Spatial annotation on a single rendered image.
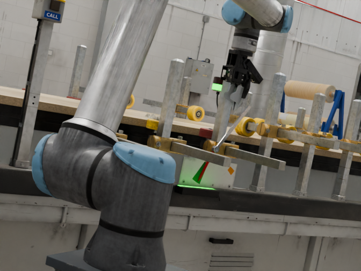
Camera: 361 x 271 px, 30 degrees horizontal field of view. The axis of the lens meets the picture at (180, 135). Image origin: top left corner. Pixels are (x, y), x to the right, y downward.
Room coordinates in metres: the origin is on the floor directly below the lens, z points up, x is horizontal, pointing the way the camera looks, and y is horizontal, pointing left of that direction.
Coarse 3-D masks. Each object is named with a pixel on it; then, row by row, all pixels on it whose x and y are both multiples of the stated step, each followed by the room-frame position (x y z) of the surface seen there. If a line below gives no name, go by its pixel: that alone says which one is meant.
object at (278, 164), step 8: (200, 144) 2.61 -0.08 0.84; (232, 152) 2.47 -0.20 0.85; (240, 152) 2.43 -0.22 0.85; (248, 152) 2.40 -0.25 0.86; (248, 160) 2.39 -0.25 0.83; (256, 160) 2.36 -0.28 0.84; (264, 160) 2.33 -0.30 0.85; (272, 160) 2.30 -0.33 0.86; (280, 160) 2.31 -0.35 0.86; (280, 168) 2.28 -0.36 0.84
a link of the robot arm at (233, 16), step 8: (224, 8) 2.28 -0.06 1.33; (232, 8) 2.26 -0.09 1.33; (240, 8) 2.25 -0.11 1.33; (224, 16) 2.28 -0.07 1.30; (232, 16) 2.26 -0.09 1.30; (240, 16) 2.25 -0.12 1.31; (248, 16) 2.25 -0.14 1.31; (232, 24) 2.28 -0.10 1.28; (240, 24) 2.28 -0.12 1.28; (248, 24) 2.26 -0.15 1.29
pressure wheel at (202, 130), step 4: (200, 128) 2.60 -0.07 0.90; (204, 128) 2.61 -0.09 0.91; (208, 128) 2.61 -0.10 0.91; (200, 132) 2.59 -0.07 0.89; (204, 132) 2.57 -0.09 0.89; (208, 132) 2.57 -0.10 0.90; (212, 132) 2.57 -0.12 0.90; (200, 136) 2.59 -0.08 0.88; (204, 136) 2.57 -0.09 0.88; (208, 136) 2.57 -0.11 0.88
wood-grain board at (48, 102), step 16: (0, 96) 2.13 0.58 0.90; (16, 96) 2.23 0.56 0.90; (48, 96) 2.84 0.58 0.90; (64, 112) 2.27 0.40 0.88; (128, 112) 2.84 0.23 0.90; (144, 112) 3.27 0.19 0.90; (176, 128) 2.56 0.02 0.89; (192, 128) 2.61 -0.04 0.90; (256, 144) 2.82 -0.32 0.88; (272, 144) 2.88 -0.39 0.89; (288, 144) 2.93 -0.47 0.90; (352, 160) 3.21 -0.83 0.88
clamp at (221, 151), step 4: (208, 140) 2.48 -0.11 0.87; (204, 144) 2.49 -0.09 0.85; (208, 144) 2.47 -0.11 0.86; (212, 144) 2.46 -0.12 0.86; (216, 144) 2.47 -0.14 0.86; (224, 144) 2.49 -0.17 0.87; (228, 144) 2.51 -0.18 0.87; (204, 148) 2.49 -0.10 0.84; (208, 148) 2.47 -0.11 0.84; (220, 148) 2.48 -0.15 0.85; (224, 148) 2.49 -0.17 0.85; (220, 152) 2.49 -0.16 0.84; (224, 152) 2.50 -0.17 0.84; (228, 156) 2.51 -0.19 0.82; (232, 156) 2.52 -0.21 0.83
